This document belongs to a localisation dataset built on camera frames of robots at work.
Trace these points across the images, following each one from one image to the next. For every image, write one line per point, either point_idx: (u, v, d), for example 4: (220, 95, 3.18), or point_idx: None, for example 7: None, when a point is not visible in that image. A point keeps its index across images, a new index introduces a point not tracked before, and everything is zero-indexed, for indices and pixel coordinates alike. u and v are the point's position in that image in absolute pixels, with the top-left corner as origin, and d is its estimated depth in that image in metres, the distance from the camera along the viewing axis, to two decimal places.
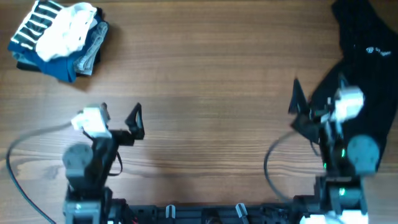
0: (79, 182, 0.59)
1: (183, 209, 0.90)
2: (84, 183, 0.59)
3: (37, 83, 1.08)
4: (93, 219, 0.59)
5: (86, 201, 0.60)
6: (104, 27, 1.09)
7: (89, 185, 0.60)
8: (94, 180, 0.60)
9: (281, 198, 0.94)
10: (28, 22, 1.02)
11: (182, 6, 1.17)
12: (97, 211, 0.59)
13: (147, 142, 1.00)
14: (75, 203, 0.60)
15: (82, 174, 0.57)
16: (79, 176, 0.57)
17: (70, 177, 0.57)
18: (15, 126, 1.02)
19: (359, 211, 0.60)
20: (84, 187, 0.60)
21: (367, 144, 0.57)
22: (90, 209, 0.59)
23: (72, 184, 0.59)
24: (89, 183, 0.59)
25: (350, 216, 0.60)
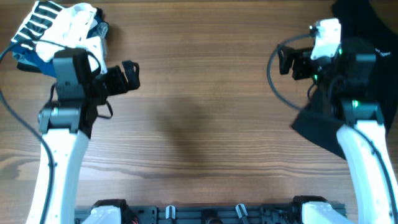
0: (68, 80, 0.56)
1: (183, 210, 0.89)
2: (72, 81, 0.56)
3: (37, 83, 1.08)
4: (71, 125, 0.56)
5: (63, 107, 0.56)
6: (104, 27, 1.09)
7: (77, 89, 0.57)
8: (81, 83, 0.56)
9: (281, 198, 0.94)
10: (28, 22, 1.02)
11: (182, 7, 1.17)
12: (78, 118, 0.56)
13: (147, 142, 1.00)
14: (53, 109, 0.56)
15: (73, 72, 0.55)
16: (71, 72, 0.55)
17: (59, 70, 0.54)
18: (15, 126, 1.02)
19: (374, 121, 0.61)
20: (71, 91, 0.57)
21: (362, 43, 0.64)
22: (71, 114, 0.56)
23: (58, 83, 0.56)
24: (76, 84, 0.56)
25: (366, 127, 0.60)
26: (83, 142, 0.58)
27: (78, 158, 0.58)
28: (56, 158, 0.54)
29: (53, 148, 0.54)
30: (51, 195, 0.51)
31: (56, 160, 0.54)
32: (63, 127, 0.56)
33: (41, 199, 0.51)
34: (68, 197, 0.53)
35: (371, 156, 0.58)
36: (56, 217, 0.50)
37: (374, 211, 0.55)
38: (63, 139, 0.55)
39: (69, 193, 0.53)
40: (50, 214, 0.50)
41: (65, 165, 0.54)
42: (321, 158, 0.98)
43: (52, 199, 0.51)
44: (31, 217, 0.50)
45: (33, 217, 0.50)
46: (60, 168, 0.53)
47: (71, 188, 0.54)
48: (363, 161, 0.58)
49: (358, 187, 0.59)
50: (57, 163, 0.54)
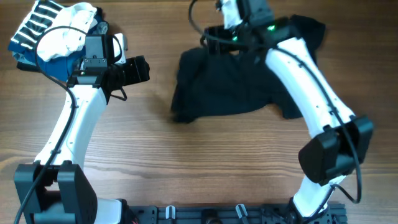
0: (94, 54, 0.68)
1: (183, 210, 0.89)
2: (99, 55, 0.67)
3: (37, 83, 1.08)
4: (87, 88, 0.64)
5: (86, 76, 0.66)
6: (104, 27, 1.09)
7: (101, 61, 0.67)
8: (105, 56, 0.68)
9: (282, 198, 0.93)
10: (28, 21, 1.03)
11: (182, 6, 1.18)
12: (99, 79, 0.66)
13: (147, 142, 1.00)
14: (81, 72, 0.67)
15: (101, 48, 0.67)
16: (97, 46, 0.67)
17: (89, 43, 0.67)
18: (16, 126, 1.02)
19: (275, 51, 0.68)
20: (96, 63, 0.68)
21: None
22: (94, 79, 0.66)
23: (87, 55, 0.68)
24: (101, 58, 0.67)
25: (289, 45, 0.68)
26: (100, 100, 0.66)
27: (93, 115, 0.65)
28: (78, 102, 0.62)
29: (78, 96, 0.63)
30: (70, 127, 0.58)
31: (78, 104, 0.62)
32: (86, 83, 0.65)
33: (60, 132, 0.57)
34: (83, 134, 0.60)
35: (300, 70, 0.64)
36: (71, 144, 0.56)
37: (316, 116, 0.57)
38: (85, 90, 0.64)
39: (83, 134, 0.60)
40: (66, 141, 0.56)
41: (84, 109, 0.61)
42: None
43: (70, 132, 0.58)
44: (50, 143, 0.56)
45: (51, 142, 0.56)
46: (80, 110, 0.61)
47: (83, 135, 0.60)
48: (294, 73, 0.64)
49: (298, 98, 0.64)
50: (79, 107, 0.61)
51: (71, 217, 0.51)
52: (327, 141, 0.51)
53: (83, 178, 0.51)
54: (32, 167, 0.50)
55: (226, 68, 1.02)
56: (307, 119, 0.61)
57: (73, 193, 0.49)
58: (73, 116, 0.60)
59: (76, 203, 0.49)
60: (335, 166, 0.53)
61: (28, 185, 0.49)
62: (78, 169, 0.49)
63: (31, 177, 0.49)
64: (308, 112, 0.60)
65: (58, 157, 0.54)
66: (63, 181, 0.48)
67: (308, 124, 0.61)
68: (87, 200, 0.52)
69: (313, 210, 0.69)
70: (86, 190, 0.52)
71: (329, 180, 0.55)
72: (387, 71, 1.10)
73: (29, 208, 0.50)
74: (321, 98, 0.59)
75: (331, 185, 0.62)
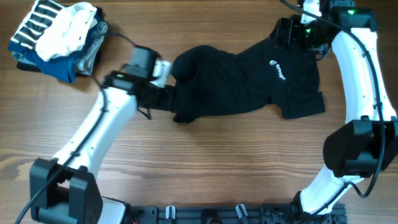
0: (138, 63, 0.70)
1: (183, 210, 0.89)
2: (141, 65, 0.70)
3: (37, 83, 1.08)
4: (122, 95, 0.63)
5: (120, 81, 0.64)
6: (104, 27, 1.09)
7: (141, 71, 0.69)
8: (146, 68, 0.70)
9: (281, 199, 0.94)
10: (28, 21, 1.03)
11: (182, 6, 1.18)
12: (133, 87, 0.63)
13: (147, 142, 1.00)
14: (118, 75, 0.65)
15: (145, 60, 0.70)
16: (142, 58, 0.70)
17: (136, 53, 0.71)
18: (16, 126, 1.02)
19: (344, 33, 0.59)
20: (135, 73, 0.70)
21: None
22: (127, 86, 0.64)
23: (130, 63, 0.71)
24: (144, 70, 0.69)
25: (360, 32, 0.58)
26: (130, 109, 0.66)
27: (120, 121, 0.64)
28: (109, 106, 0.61)
29: (110, 100, 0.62)
30: (96, 130, 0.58)
31: (108, 108, 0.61)
32: (121, 87, 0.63)
33: (84, 134, 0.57)
34: (106, 139, 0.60)
35: (361, 58, 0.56)
36: (91, 149, 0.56)
37: (359, 106, 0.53)
38: (119, 94, 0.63)
39: (106, 139, 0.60)
40: (87, 145, 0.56)
41: (113, 114, 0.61)
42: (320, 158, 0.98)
43: (93, 137, 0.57)
44: (71, 142, 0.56)
45: (74, 143, 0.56)
46: (109, 115, 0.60)
47: (106, 139, 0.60)
48: (352, 61, 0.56)
49: (347, 83, 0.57)
50: (109, 111, 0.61)
51: (71, 221, 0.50)
52: (361, 127, 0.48)
53: (94, 188, 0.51)
54: (48, 165, 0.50)
55: (225, 67, 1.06)
56: (348, 104, 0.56)
57: (79, 202, 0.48)
58: (101, 119, 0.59)
59: (79, 212, 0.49)
60: (356, 158, 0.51)
61: (41, 182, 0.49)
62: (91, 180, 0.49)
63: (46, 174, 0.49)
64: (352, 99, 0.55)
65: (76, 160, 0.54)
66: (76, 188, 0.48)
67: (347, 110, 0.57)
68: (91, 209, 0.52)
69: (316, 207, 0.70)
70: (94, 199, 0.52)
71: (344, 170, 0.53)
72: (387, 71, 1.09)
73: (37, 201, 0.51)
74: (369, 88, 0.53)
75: (344, 183, 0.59)
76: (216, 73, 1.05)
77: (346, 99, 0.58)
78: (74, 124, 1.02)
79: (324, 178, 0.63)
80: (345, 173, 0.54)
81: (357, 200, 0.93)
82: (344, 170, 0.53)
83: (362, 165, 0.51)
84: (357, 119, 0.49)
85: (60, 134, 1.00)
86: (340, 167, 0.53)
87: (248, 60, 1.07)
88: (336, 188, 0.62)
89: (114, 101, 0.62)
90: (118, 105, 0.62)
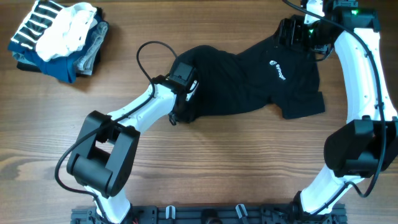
0: (181, 74, 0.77)
1: (183, 210, 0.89)
2: (184, 76, 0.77)
3: (37, 83, 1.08)
4: (158, 100, 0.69)
5: (165, 84, 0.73)
6: (104, 27, 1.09)
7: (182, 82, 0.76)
8: (187, 80, 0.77)
9: (281, 199, 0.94)
10: (28, 22, 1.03)
11: (182, 6, 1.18)
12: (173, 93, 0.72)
13: (147, 142, 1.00)
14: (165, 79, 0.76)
15: (188, 73, 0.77)
16: (187, 71, 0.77)
17: (182, 66, 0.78)
18: (15, 126, 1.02)
19: (347, 33, 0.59)
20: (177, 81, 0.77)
21: None
22: (171, 88, 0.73)
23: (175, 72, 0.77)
24: (185, 79, 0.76)
25: (364, 32, 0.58)
26: (166, 107, 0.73)
27: (157, 113, 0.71)
28: (157, 95, 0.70)
29: (158, 91, 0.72)
30: (144, 106, 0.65)
31: (155, 96, 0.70)
32: (165, 88, 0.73)
33: (134, 107, 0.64)
34: (147, 121, 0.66)
35: (364, 58, 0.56)
36: (139, 117, 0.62)
37: (361, 106, 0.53)
38: (166, 90, 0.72)
39: (147, 122, 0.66)
40: (137, 114, 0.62)
41: (158, 101, 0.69)
42: (320, 158, 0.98)
43: (142, 112, 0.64)
44: (124, 109, 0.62)
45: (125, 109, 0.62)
46: (155, 100, 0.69)
47: (147, 121, 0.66)
48: (355, 60, 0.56)
49: (349, 83, 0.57)
50: (155, 98, 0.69)
51: (105, 175, 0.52)
52: (362, 127, 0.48)
53: (135, 149, 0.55)
54: (104, 116, 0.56)
55: (226, 66, 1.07)
56: (350, 103, 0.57)
57: (124, 152, 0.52)
58: (149, 100, 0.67)
59: (118, 163, 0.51)
60: (356, 158, 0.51)
61: (94, 127, 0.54)
62: (138, 135, 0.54)
63: (101, 121, 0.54)
64: (354, 99, 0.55)
65: (127, 121, 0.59)
66: (125, 136, 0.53)
67: (349, 111, 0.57)
68: (124, 174, 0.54)
69: (317, 206, 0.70)
70: (129, 164, 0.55)
71: (344, 169, 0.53)
72: (387, 71, 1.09)
73: (79, 149, 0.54)
74: (370, 88, 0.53)
75: (344, 182, 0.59)
76: (217, 73, 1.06)
77: (348, 99, 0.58)
78: (74, 124, 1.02)
79: (324, 178, 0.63)
80: (346, 172, 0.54)
81: (357, 199, 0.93)
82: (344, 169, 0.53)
83: (362, 163, 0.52)
84: (360, 119, 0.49)
85: (60, 134, 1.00)
86: (340, 165, 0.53)
87: (248, 60, 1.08)
88: (336, 188, 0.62)
89: (160, 93, 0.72)
90: (164, 96, 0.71)
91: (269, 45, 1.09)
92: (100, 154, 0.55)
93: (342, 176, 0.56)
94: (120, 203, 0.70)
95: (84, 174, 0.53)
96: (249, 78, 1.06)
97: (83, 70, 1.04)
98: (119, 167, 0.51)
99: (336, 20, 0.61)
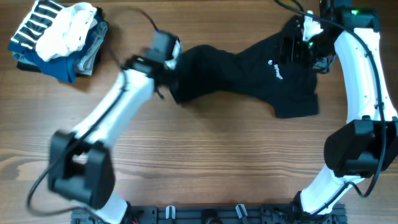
0: (157, 48, 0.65)
1: (183, 210, 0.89)
2: (161, 50, 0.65)
3: (37, 83, 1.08)
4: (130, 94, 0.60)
5: (141, 65, 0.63)
6: (104, 27, 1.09)
7: (160, 56, 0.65)
8: (165, 51, 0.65)
9: (281, 199, 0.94)
10: (28, 21, 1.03)
11: (182, 6, 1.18)
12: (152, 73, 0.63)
13: (147, 142, 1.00)
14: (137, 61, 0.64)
15: (165, 45, 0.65)
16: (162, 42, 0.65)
17: (157, 40, 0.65)
18: (16, 126, 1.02)
19: (346, 33, 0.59)
20: (155, 57, 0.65)
21: None
22: (148, 67, 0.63)
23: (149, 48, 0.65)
24: (161, 51, 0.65)
25: (364, 32, 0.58)
26: (145, 92, 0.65)
27: (137, 104, 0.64)
28: (129, 86, 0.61)
29: (129, 80, 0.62)
30: (114, 108, 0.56)
31: (128, 88, 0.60)
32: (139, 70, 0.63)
33: (103, 108, 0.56)
34: (124, 118, 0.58)
35: (364, 58, 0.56)
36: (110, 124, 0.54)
37: (361, 106, 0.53)
38: (138, 77, 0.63)
39: (124, 119, 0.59)
40: (107, 120, 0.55)
41: (132, 95, 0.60)
42: (320, 158, 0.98)
43: (112, 112, 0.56)
44: (89, 117, 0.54)
45: (92, 117, 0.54)
46: (128, 95, 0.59)
47: (124, 119, 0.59)
48: (355, 61, 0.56)
49: (349, 82, 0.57)
50: (128, 90, 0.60)
51: (84, 196, 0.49)
52: (362, 127, 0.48)
53: (109, 161, 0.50)
54: (69, 134, 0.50)
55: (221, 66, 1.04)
56: (350, 104, 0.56)
57: (96, 173, 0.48)
58: (121, 96, 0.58)
59: (94, 185, 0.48)
60: (356, 158, 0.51)
61: (60, 150, 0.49)
62: (107, 152, 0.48)
63: (64, 144, 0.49)
64: (354, 98, 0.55)
65: (94, 133, 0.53)
66: (92, 158, 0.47)
67: (348, 109, 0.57)
68: (104, 187, 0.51)
69: (317, 206, 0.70)
70: (109, 175, 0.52)
71: (344, 169, 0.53)
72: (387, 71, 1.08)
73: (50, 175, 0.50)
74: (369, 88, 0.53)
75: (344, 182, 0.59)
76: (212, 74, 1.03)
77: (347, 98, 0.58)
78: (74, 124, 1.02)
79: (324, 179, 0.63)
80: (344, 172, 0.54)
81: (357, 200, 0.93)
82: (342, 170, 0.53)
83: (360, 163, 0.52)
84: (360, 119, 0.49)
85: None
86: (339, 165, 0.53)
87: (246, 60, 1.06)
88: (336, 188, 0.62)
89: (134, 81, 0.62)
90: (138, 86, 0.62)
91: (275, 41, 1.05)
92: (76, 171, 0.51)
93: (342, 176, 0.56)
94: (118, 204, 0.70)
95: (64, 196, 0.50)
96: (247, 74, 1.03)
97: (83, 70, 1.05)
98: (97, 187, 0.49)
99: (336, 20, 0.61)
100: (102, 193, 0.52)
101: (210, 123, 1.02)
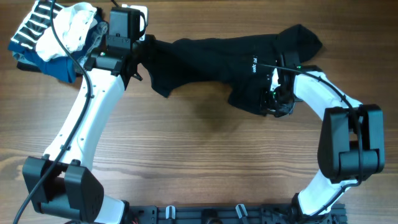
0: (119, 32, 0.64)
1: (183, 210, 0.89)
2: (122, 32, 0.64)
3: (37, 83, 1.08)
4: (97, 99, 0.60)
5: (107, 57, 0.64)
6: (104, 27, 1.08)
7: (124, 41, 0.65)
8: (129, 37, 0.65)
9: (282, 199, 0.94)
10: (28, 21, 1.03)
11: (183, 6, 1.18)
12: (120, 63, 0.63)
13: (147, 142, 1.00)
14: (101, 52, 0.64)
15: (125, 26, 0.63)
16: (122, 25, 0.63)
17: (115, 22, 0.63)
18: (15, 126, 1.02)
19: (299, 76, 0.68)
20: (118, 42, 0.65)
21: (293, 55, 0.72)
22: (115, 58, 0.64)
23: (110, 32, 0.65)
24: (125, 38, 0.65)
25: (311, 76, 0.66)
26: (117, 90, 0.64)
27: (111, 102, 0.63)
28: (94, 91, 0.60)
29: (96, 83, 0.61)
30: (83, 119, 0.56)
31: (94, 93, 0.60)
32: (107, 65, 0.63)
33: (70, 125, 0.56)
34: (97, 125, 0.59)
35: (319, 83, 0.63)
36: (82, 140, 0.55)
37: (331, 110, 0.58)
38: (104, 78, 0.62)
39: (97, 125, 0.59)
40: (77, 135, 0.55)
41: (99, 101, 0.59)
42: None
43: (83, 126, 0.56)
44: (60, 135, 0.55)
45: (63, 135, 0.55)
46: (95, 101, 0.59)
47: (97, 124, 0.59)
48: (312, 86, 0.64)
49: (316, 101, 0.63)
50: (94, 97, 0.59)
51: (74, 210, 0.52)
52: (336, 117, 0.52)
53: (91, 178, 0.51)
54: (42, 159, 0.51)
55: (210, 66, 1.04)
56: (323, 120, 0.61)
57: (78, 192, 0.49)
58: (88, 104, 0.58)
59: (79, 202, 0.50)
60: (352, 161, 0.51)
61: (37, 179, 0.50)
62: (84, 173, 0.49)
63: (38, 175, 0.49)
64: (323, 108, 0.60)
65: (67, 154, 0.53)
66: (71, 183, 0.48)
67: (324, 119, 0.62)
68: (93, 198, 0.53)
69: (316, 209, 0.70)
70: (94, 188, 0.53)
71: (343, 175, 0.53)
72: (388, 71, 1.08)
73: (37, 198, 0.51)
74: (330, 94, 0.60)
75: (341, 187, 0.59)
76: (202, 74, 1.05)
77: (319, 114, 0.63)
78: None
79: (321, 183, 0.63)
80: (339, 175, 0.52)
81: (357, 200, 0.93)
82: (336, 172, 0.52)
83: (349, 160, 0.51)
84: (332, 107, 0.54)
85: None
86: (332, 168, 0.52)
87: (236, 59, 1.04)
88: (333, 193, 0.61)
89: (99, 84, 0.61)
90: (105, 88, 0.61)
91: (273, 40, 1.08)
92: (62, 188, 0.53)
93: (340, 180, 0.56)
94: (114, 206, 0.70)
95: (56, 213, 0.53)
96: (232, 70, 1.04)
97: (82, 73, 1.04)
98: (83, 203, 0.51)
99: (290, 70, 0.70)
100: (93, 204, 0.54)
101: (210, 123, 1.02)
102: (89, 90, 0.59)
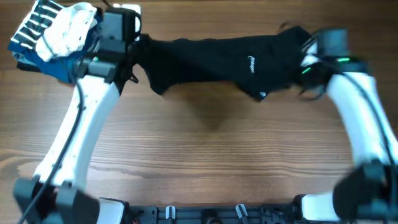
0: (113, 35, 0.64)
1: (183, 210, 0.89)
2: (117, 35, 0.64)
3: (37, 83, 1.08)
4: (89, 111, 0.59)
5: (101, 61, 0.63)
6: None
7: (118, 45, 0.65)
8: (123, 40, 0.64)
9: (282, 199, 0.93)
10: (28, 21, 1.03)
11: (182, 6, 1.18)
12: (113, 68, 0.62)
13: (147, 142, 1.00)
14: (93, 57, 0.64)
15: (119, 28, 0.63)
16: (116, 28, 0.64)
17: (110, 26, 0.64)
18: (15, 126, 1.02)
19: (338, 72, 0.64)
20: (112, 45, 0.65)
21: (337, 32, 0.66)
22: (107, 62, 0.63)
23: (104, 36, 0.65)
24: (120, 40, 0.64)
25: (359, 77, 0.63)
26: (113, 96, 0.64)
27: (104, 116, 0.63)
28: (86, 102, 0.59)
29: (86, 94, 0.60)
30: (74, 135, 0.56)
31: (86, 104, 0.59)
32: (99, 71, 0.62)
33: (62, 140, 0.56)
34: (90, 139, 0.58)
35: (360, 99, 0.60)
36: (74, 157, 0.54)
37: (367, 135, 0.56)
38: (96, 88, 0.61)
39: (90, 139, 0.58)
40: (68, 152, 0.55)
41: (90, 115, 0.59)
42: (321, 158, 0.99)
43: (74, 141, 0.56)
44: (52, 152, 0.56)
45: (55, 152, 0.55)
46: (86, 115, 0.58)
47: (91, 138, 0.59)
48: (353, 96, 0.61)
49: (350, 117, 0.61)
50: (86, 108, 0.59)
51: None
52: None
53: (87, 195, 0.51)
54: (32, 180, 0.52)
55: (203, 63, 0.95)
56: (354, 141, 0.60)
57: (69, 214, 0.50)
58: (79, 119, 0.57)
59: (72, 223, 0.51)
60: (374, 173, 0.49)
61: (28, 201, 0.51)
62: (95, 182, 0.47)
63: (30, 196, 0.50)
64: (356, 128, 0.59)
65: (58, 172, 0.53)
66: (61, 205, 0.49)
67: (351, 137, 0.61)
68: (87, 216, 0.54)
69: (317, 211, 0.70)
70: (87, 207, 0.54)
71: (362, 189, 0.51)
72: (388, 71, 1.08)
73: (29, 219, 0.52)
74: (369, 114, 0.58)
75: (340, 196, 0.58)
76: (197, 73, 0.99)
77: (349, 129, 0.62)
78: None
79: None
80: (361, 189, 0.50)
81: None
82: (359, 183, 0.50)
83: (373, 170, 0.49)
84: None
85: None
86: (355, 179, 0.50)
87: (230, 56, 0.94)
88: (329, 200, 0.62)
89: (91, 95, 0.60)
90: (96, 99, 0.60)
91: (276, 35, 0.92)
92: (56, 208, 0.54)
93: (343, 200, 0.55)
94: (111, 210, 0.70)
95: None
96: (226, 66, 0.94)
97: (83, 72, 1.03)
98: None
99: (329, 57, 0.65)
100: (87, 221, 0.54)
101: (210, 123, 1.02)
102: (80, 103, 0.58)
